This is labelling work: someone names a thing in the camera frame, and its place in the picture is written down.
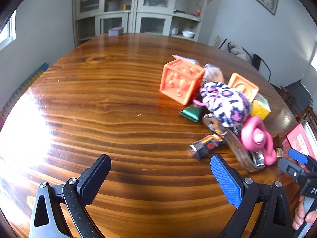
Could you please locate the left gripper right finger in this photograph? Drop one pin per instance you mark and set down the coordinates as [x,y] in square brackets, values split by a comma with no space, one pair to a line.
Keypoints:
[274,218]

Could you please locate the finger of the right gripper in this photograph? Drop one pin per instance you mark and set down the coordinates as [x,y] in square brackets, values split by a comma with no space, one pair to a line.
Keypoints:
[290,168]
[298,156]

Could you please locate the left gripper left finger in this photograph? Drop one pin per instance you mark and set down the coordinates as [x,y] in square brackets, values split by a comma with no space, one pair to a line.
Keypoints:
[47,219]

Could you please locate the brown gold lipstick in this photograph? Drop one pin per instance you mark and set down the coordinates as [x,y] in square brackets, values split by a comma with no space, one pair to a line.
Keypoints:
[278,146]

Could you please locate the metal spring clamp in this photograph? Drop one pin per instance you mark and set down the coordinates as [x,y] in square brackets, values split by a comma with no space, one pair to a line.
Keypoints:
[251,161]

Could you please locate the pink knotted foam toy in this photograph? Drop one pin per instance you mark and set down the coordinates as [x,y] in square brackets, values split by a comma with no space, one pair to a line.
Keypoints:
[254,137]

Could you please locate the yellow green carton box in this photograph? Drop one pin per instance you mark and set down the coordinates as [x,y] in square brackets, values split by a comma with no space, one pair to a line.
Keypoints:
[260,107]

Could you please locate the leopard print plush toy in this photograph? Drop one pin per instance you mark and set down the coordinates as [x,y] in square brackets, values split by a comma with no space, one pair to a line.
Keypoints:
[230,106]

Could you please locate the black rainbow lighter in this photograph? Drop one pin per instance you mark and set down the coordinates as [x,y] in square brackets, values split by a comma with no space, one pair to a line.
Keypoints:
[205,146]

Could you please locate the light orange toy cube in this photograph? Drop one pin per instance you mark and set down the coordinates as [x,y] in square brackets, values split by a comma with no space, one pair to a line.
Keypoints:
[243,85]

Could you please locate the green tube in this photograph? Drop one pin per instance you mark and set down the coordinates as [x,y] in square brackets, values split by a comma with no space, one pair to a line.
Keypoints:
[193,112]

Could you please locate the bagged gauze roll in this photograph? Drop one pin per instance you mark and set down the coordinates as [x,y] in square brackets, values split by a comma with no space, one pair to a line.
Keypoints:
[212,74]

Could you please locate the red-orange toy cube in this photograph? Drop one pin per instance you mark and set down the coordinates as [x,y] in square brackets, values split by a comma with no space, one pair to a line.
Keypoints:
[180,80]

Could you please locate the white cream tube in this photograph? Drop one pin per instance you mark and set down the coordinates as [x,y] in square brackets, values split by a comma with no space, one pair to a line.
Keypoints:
[192,61]

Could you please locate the person's right hand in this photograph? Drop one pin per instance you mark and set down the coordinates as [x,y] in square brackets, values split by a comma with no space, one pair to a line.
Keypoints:
[300,216]

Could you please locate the red tin box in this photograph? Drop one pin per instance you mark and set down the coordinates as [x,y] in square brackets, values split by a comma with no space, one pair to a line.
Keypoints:
[302,139]

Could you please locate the chair with grey coat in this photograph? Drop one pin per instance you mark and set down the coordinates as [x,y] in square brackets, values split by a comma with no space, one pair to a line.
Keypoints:
[235,49]

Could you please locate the white bowl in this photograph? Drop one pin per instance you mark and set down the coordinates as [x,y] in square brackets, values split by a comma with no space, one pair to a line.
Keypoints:
[188,34]

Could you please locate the purple card deck box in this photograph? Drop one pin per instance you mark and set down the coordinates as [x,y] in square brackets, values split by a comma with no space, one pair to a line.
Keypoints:
[115,31]

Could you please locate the grey display cabinet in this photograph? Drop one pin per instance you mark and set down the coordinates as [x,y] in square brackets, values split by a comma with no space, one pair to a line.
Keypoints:
[163,17]

